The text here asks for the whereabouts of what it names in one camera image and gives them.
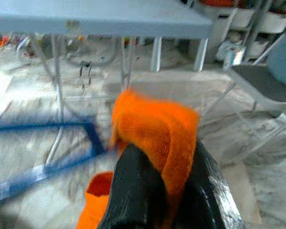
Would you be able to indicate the grey folding chair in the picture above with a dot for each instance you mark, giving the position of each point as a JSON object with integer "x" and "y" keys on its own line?
{"x": 264, "y": 83}

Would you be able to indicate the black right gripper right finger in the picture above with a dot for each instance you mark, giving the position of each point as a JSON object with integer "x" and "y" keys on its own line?
{"x": 209, "y": 202}

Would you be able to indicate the printed package bag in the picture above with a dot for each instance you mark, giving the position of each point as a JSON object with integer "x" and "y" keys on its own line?
{"x": 231, "y": 53}

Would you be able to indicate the red folded cloth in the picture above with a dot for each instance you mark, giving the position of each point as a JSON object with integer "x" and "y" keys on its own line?
{"x": 219, "y": 2}

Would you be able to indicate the orange t-shirt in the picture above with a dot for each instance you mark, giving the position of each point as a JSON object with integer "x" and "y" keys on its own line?
{"x": 157, "y": 124}

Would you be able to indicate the light blue cushion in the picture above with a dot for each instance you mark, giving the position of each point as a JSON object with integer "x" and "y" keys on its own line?
{"x": 283, "y": 62}

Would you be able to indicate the blue plastic hanger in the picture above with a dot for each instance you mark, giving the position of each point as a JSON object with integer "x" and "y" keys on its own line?
{"x": 37, "y": 174}

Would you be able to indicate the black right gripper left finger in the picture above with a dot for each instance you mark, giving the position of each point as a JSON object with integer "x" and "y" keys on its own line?
{"x": 138, "y": 190}

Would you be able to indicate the white storage shelf unit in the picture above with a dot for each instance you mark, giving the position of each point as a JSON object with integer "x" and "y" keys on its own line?
{"x": 252, "y": 21}

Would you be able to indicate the white folding table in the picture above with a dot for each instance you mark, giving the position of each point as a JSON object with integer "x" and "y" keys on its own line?
{"x": 85, "y": 21}

